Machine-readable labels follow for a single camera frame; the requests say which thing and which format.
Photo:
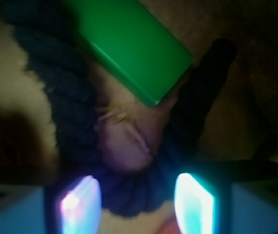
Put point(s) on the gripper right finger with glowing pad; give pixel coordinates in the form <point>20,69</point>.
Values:
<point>227,197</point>

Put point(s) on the orange toy carrot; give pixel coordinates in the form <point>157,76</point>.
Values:
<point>170,226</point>

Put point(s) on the crumpled red paper ball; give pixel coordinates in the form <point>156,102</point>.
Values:
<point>23,156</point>

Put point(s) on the brown paper bag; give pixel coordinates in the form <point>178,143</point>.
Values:
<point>242,117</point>

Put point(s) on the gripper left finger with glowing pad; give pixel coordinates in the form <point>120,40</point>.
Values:
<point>73,206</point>

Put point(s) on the green plastic block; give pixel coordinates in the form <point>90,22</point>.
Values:
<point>131,44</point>

